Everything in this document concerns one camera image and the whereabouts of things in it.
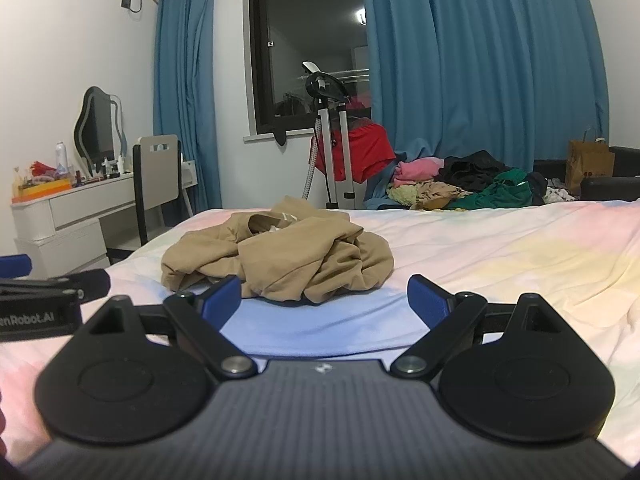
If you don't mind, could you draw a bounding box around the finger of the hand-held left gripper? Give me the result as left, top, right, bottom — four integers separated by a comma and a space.
0, 254, 32, 277
0, 268, 111, 304

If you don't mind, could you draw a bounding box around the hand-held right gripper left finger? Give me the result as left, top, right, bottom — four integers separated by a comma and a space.
87, 275, 259, 378

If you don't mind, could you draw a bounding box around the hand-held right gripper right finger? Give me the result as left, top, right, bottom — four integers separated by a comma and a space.
390, 274, 568, 380

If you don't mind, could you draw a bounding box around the tan garment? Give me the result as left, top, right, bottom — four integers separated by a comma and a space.
161, 196, 396, 306

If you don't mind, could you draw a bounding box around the white dressing table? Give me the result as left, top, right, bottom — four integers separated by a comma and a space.
11, 172, 138, 281

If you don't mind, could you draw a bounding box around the orange box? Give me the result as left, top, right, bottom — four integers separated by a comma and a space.
11, 180, 73, 204

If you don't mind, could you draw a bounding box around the pastel tie-dye bed sheet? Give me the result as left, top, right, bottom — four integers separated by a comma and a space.
0, 200, 640, 461

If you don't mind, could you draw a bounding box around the light brown cloth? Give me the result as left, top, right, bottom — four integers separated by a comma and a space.
410, 182, 473, 211

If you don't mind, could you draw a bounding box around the yellow green cloth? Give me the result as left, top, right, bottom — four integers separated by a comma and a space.
387, 182, 426, 206

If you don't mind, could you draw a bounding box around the pink cloth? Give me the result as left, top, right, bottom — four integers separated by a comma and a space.
392, 156, 446, 188

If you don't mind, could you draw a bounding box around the black cloth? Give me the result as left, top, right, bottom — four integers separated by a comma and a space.
437, 150, 511, 193

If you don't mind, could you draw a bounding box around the dark navy cloth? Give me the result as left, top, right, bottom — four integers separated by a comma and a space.
525, 171, 548, 206

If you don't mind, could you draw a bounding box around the red cloth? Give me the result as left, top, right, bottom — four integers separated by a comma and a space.
314, 117, 396, 183

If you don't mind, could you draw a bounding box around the white patterned cloth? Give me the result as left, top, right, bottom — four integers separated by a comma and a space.
542, 185, 581, 204

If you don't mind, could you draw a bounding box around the garment steamer stand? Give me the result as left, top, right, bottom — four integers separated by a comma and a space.
300, 61, 358, 210

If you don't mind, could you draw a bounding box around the brown paper bag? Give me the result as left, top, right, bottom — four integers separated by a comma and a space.
565, 127, 616, 196

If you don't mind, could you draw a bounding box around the narrow blue curtain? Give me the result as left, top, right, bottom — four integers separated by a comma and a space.
152, 0, 223, 218

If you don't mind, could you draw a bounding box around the black sofa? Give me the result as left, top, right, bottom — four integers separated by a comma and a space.
532, 146, 640, 203

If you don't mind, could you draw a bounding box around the wide blue curtain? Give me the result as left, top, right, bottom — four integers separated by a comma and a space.
357, 0, 613, 211

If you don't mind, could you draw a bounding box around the dark window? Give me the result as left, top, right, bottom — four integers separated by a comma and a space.
247, 0, 373, 136

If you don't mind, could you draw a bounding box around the beige chair with black frame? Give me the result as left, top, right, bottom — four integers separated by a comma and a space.
107, 134, 193, 266

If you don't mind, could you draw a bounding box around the wavy frame mirror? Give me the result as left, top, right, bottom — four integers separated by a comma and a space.
74, 86, 126, 173

